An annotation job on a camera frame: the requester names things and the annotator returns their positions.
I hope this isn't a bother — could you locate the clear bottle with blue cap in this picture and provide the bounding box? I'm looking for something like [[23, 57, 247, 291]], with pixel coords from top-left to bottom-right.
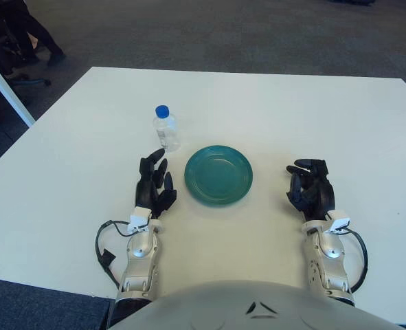
[[152, 104, 182, 153]]

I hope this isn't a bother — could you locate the teal green round plate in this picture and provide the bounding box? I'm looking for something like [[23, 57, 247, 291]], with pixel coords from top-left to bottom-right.
[[183, 145, 254, 208]]

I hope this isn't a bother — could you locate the office chair with blue base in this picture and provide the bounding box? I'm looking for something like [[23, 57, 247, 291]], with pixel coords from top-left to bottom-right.
[[0, 34, 52, 104]]

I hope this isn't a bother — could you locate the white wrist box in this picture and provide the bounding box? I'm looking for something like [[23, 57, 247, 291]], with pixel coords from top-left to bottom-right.
[[326, 210, 351, 233], [129, 206, 153, 232]]

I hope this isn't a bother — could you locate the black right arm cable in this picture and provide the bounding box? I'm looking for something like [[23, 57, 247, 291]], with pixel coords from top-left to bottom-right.
[[339, 225, 370, 294]]

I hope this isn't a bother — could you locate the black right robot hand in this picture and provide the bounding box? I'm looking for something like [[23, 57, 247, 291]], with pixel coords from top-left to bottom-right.
[[285, 157, 337, 221]]

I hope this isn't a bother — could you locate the person in dark trousers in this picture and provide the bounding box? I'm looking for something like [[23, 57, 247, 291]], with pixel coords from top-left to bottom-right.
[[0, 0, 67, 67]]

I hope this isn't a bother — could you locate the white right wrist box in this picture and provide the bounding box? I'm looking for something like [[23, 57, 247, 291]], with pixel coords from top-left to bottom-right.
[[326, 210, 351, 233]]

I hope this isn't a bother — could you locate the grey robot torso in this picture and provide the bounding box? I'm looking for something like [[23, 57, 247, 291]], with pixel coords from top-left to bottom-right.
[[108, 279, 405, 330]]

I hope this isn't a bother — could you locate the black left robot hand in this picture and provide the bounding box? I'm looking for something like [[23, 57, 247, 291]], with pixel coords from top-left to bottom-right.
[[135, 148, 178, 219]]

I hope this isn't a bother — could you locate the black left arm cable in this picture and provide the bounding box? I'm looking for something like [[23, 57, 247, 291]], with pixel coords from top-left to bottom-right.
[[93, 219, 135, 287]]

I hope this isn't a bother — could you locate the white side table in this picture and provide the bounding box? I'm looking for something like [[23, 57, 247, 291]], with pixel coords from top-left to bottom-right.
[[0, 49, 36, 129]]

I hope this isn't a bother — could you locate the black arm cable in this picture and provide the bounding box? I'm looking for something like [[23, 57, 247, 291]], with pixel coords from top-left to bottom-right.
[[339, 225, 370, 294], [93, 219, 135, 287]]

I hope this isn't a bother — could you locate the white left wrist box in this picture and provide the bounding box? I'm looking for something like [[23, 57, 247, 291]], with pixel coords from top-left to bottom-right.
[[129, 206, 153, 232]]

